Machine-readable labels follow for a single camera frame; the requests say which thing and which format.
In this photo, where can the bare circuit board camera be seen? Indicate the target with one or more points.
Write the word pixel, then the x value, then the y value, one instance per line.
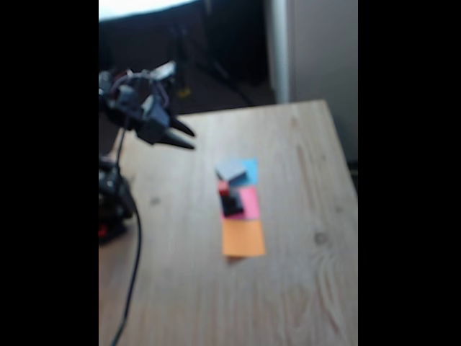
pixel 164 71

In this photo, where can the small red cube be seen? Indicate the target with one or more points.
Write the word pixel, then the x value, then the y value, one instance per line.
pixel 223 188

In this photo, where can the medium black block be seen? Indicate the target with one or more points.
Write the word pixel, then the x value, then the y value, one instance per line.
pixel 238 209

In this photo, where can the black tripod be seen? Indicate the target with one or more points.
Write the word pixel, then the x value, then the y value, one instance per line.
pixel 223 72

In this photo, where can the large black block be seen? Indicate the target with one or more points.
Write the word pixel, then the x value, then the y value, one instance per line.
pixel 230 169

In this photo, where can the pink paper sheet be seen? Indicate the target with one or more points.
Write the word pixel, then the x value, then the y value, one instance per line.
pixel 252 203

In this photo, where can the white cabinet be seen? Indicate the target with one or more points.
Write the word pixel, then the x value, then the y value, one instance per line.
pixel 324 54

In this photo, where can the red base clamp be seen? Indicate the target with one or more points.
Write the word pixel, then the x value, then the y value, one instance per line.
pixel 102 230

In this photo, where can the yellow tripod tag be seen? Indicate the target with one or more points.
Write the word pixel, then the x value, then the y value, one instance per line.
pixel 184 93

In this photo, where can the bright white panel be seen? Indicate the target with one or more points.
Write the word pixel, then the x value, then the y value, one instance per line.
pixel 144 7

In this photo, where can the small black cube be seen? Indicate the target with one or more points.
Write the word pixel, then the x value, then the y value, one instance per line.
pixel 228 200

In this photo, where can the blue paper sheet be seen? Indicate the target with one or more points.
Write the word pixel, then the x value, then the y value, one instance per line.
pixel 252 169

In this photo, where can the orange paper sheet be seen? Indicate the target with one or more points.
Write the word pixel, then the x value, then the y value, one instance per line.
pixel 243 238

